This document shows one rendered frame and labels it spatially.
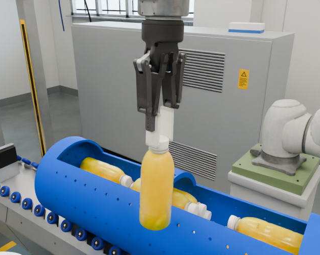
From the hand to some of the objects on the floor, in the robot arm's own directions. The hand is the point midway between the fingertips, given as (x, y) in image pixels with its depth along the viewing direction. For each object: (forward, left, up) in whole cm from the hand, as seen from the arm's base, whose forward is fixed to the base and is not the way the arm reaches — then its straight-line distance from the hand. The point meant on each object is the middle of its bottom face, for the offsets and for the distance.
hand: (160, 127), depth 61 cm
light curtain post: (-38, -122, -140) cm, 190 cm away
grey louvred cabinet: (-189, -156, -138) cm, 282 cm away
